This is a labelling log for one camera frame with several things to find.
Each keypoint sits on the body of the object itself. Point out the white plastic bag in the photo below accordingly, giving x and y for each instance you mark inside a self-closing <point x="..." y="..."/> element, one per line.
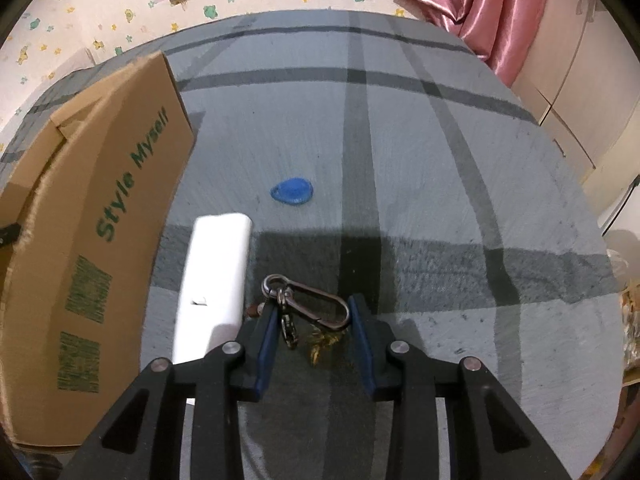
<point x="619" y="262"/>

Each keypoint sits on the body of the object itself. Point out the white power bank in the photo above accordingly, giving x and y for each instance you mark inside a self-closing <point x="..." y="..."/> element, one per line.
<point x="215" y="270"/>

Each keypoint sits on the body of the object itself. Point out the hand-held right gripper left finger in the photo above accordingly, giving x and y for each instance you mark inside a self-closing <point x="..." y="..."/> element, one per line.
<point x="265" y="355"/>

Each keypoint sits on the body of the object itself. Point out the cream wardrobe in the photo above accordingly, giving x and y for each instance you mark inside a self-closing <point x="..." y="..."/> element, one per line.
<point x="590" y="85"/>

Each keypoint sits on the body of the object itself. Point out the dark slim rod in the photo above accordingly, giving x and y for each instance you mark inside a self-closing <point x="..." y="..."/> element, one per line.
<point x="620" y="205"/>

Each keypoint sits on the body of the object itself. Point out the brown cardboard box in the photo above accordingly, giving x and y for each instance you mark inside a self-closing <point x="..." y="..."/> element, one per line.
<point x="100" y="185"/>

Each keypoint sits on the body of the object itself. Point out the black object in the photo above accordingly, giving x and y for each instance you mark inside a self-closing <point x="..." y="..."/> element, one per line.
<point x="9" y="235"/>

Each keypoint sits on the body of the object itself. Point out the clear plastic bag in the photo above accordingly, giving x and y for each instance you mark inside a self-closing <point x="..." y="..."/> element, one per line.
<point x="631" y="330"/>

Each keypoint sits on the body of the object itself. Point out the pink satin curtain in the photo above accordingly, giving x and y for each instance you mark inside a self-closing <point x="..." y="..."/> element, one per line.
<point x="475" y="5"/>

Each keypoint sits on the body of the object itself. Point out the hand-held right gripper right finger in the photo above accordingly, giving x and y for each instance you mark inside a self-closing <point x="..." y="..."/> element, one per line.
<point x="362" y="345"/>

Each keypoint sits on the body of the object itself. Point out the blue key fob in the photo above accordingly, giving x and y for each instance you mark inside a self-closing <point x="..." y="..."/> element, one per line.
<point x="294" y="191"/>

